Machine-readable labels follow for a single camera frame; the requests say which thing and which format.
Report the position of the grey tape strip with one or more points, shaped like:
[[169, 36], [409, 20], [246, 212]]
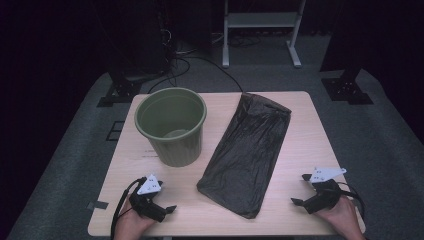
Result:
[[98, 205]]

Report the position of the person's left hand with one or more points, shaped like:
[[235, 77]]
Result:
[[133, 225]]

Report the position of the green plastic trash bin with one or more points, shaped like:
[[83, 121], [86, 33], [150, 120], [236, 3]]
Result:
[[180, 153]]

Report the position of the person's right hand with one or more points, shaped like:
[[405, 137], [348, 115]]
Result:
[[340, 216]]

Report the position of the black floor tape outline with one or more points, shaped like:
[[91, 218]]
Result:
[[115, 131]]

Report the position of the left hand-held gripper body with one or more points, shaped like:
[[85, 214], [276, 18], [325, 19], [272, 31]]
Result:
[[146, 205]]

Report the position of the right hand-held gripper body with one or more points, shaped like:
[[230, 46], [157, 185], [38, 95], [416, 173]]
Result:
[[325, 196]]

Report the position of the black stand base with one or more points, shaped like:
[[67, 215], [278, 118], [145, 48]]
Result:
[[346, 90], [121, 90]]

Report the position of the white metal stand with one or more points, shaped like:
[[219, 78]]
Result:
[[261, 20]]

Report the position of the black plastic garbage bag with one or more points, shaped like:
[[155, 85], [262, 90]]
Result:
[[246, 156]]

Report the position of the dark equipment rack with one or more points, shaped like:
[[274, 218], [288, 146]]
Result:
[[140, 40]]

